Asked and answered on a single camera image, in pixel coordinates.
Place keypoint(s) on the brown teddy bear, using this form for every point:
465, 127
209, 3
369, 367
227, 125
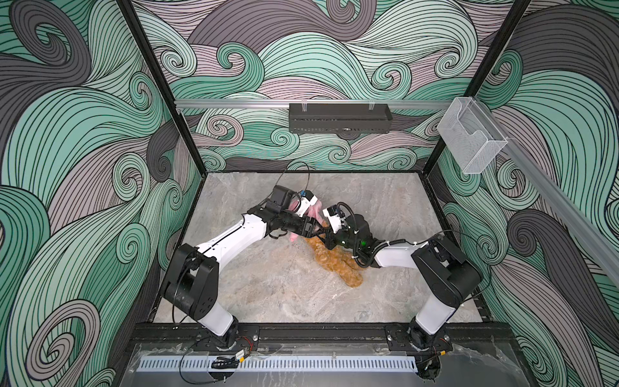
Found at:
338, 261

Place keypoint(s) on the black perforated wall tray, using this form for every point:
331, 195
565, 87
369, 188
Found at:
340, 118

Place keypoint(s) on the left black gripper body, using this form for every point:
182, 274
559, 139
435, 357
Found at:
291, 222

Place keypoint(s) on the clear acrylic wall box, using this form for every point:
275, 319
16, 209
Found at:
472, 135

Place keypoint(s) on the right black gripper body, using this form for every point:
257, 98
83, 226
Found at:
342, 239

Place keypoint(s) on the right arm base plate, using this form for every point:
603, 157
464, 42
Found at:
410, 337

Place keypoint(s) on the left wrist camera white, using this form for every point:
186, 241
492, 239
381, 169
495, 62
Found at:
307, 199

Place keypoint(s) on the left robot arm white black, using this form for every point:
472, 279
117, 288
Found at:
191, 281

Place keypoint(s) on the pink teddy hoodie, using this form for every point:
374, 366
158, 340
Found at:
314, 212

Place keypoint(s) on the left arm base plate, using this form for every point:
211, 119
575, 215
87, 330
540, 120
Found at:
239, 335

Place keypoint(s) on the white slotted cable duct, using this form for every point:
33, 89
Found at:
356, 363

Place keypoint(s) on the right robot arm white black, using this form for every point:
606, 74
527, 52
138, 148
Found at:
449, 274

